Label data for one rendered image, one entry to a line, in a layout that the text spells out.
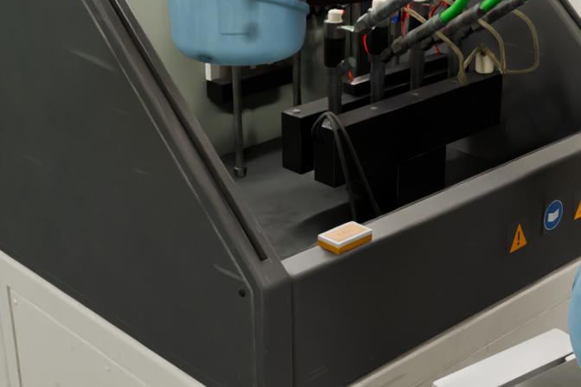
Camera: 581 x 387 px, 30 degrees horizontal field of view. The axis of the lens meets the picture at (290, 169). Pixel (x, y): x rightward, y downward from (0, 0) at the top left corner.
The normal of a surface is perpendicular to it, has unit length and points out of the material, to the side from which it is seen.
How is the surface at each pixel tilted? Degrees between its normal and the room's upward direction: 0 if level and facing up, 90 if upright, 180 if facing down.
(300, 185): 0
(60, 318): 90
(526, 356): 0
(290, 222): 0
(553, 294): 90
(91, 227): 90
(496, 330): 90
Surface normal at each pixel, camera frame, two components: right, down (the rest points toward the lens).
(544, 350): -0.01, -0.92
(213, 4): -0.30, 0.41
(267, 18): 0.47, 0.37
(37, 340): -0.74, 0.27
